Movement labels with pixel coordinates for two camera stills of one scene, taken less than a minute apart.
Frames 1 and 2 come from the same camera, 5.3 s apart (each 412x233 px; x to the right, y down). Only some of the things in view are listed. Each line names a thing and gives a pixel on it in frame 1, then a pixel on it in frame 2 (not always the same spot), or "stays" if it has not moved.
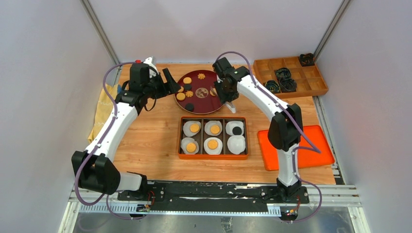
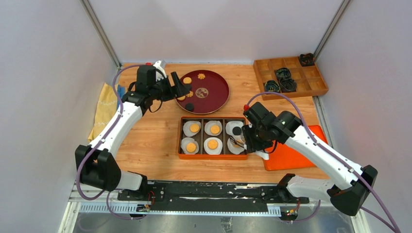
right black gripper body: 226,94 -> 256,139
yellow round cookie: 191,147 stays
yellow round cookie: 212,144 stays
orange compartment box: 213,138 stays
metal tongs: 229,104 -> 238,142
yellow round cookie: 214,129 stays
